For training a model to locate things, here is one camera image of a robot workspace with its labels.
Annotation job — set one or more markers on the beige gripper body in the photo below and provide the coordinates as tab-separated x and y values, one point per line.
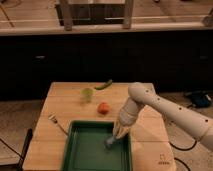
119	131

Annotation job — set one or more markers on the blue-grey sponge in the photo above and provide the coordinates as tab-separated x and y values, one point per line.
109	142

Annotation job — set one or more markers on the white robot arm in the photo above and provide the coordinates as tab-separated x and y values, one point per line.
198	126

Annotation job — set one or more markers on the green plastic tray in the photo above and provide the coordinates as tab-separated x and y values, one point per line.
85	150

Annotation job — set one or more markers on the orange tomato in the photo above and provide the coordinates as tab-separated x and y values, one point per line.
103	108

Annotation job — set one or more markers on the green chili pepper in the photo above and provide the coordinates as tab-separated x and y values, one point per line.
105	85

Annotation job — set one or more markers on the green plastic cup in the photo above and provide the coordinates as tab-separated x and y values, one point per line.
87	94

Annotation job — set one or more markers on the dark blue object on floor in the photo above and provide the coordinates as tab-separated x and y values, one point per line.
199	99

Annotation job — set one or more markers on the black bar at table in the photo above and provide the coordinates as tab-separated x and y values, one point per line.
27	141

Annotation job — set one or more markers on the wooden stool frame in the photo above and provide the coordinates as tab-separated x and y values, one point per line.
94	12

